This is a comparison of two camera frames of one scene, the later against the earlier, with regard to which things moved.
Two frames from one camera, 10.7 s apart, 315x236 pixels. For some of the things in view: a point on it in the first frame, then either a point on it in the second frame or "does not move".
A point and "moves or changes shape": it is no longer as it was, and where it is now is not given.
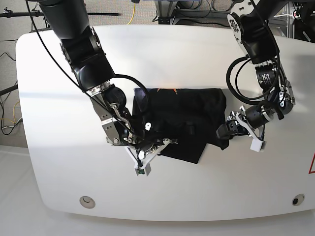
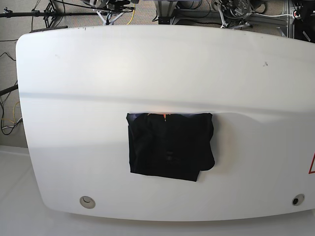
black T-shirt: x=189 y=116 moves or changes shape
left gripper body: x=145 y=141 → x=112 y=5
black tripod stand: x=9 y=14 does not move
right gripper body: x=251 y=117 → x=234 y=9
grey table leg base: x=166 y=9 does not move
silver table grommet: x=87 y=202 does not move
